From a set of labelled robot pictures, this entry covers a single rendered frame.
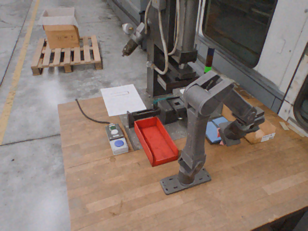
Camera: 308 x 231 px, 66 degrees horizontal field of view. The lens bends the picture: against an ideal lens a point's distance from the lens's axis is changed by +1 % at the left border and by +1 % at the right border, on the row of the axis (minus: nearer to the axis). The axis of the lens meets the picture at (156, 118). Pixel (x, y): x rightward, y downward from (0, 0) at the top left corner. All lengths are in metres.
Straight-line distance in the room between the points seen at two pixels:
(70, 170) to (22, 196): 1.24
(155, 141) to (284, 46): 0.88
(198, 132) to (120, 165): 0.40
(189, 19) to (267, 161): 0.68
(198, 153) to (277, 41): 0.93
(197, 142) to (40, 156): 1.92
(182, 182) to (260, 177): 0.33
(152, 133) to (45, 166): 1.43
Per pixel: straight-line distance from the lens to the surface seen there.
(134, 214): 0.88
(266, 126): 1.27
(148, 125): 1.17
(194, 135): 0.76
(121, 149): 1.04
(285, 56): 1.51
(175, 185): 0.94
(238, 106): 0.82
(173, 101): 1.23
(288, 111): 1.47
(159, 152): 1.05
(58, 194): 2.15
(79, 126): 1.24
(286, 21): 1.52
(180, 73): 1.07
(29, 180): 2.33
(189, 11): 1.01
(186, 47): 1.05
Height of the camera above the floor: 1.66
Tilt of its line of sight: 38 degrees down
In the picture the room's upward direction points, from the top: 2 degrees clockwise
